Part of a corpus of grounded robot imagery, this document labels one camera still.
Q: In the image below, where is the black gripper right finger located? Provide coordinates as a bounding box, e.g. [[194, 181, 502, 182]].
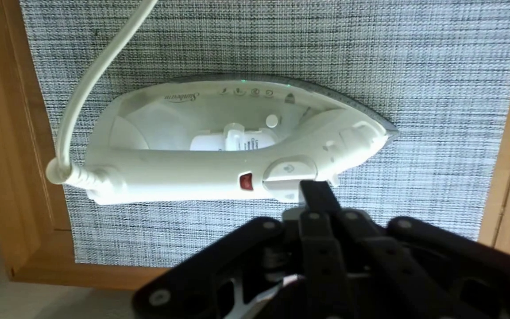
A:
[[321, 179, 510, 319]]

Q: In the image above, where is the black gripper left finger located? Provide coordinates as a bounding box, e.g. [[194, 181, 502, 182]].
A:
[[130, 179, 327, 319]]

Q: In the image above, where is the white pressing iron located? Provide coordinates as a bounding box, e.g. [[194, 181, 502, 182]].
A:
[[82, 74, 401, 209]]

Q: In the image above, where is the grey woven mat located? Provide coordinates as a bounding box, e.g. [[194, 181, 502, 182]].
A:
[[18, 0, 510, 271]]

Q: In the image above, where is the white iron cord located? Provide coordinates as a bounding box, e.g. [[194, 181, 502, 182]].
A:
[[43, 0, 162, 191]]

